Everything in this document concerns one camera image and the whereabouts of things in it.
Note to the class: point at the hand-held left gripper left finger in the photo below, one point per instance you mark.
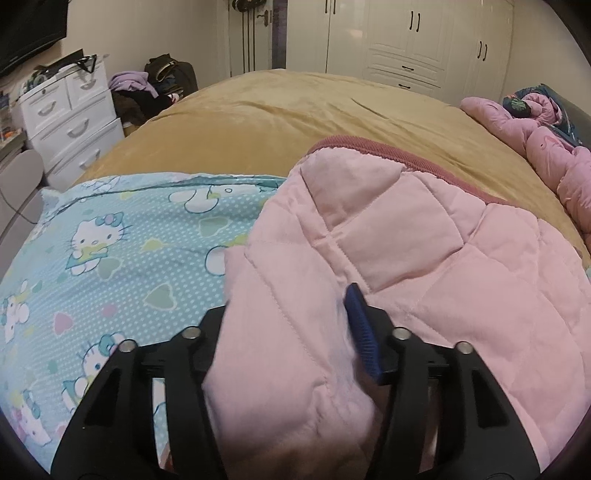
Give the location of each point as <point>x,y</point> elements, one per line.
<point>184,369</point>

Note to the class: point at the blue cartoon printed blanket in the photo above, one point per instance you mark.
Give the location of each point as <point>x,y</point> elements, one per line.
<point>138,258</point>

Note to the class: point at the black backpack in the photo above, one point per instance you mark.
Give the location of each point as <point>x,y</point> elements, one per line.
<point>178,76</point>

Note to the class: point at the white drawer cabinet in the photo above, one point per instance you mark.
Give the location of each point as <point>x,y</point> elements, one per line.
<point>74,124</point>

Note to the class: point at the purple garment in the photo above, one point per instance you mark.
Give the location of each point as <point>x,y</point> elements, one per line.
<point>131,83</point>

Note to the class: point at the crumpled pink puffer garment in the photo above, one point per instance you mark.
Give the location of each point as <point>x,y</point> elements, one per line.
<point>549,147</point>

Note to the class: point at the bags hanging on door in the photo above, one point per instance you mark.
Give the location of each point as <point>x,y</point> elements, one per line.
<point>247,4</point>

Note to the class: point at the white wardrobe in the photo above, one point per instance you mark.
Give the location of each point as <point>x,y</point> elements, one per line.
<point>392,41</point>

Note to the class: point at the grey headboard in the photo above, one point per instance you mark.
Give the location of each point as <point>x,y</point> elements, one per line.
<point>577,110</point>

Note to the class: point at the dark floral cloth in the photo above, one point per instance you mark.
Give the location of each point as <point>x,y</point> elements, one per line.
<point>519,106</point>

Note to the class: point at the dark clothes pile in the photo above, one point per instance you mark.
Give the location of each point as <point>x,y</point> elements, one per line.
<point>134,108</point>

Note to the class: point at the black wall television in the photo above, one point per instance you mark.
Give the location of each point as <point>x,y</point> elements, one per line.
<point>27,27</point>

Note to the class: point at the bed with tan cover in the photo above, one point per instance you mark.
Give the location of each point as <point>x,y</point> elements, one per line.
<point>277,115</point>

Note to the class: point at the white door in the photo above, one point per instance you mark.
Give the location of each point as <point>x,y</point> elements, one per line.
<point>249,41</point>

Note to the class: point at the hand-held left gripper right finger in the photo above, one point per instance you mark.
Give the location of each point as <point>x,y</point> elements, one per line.
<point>364,333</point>

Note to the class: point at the grey desk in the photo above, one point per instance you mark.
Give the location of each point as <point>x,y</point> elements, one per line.
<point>21,194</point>

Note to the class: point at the clutter of small desk items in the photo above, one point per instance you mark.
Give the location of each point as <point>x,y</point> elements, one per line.
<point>8,124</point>

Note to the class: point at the pink quilted jacket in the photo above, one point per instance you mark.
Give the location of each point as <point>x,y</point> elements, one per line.
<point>415,240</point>

